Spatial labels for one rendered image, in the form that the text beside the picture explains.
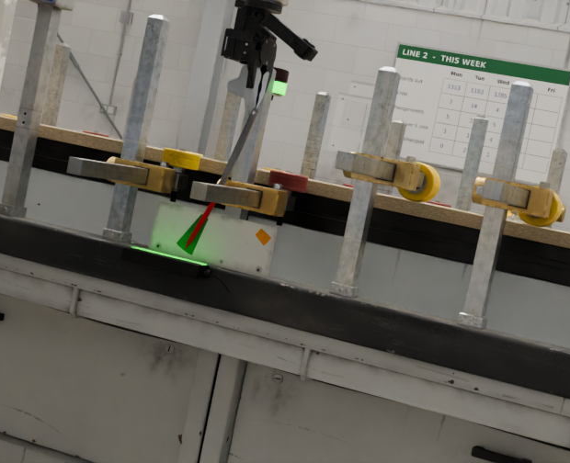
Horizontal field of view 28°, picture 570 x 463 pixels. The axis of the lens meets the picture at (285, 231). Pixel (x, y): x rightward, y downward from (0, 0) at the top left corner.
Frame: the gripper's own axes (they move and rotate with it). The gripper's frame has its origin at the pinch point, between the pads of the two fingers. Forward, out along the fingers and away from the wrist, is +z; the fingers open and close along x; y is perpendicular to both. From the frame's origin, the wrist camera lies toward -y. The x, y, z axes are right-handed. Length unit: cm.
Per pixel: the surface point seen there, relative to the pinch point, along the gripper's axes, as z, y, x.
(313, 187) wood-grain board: 12.5, -5.7, -25.7
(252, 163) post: 9.9, 0.8, -6.7
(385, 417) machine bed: 56, -30, -31
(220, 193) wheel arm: 16.3, -2.9, 13.8
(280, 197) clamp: 15.2, -6.5, -6.6
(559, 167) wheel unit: -5, -41, -115
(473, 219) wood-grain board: 12.1, -39.9, -25.6
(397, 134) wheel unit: -6, 5, -115
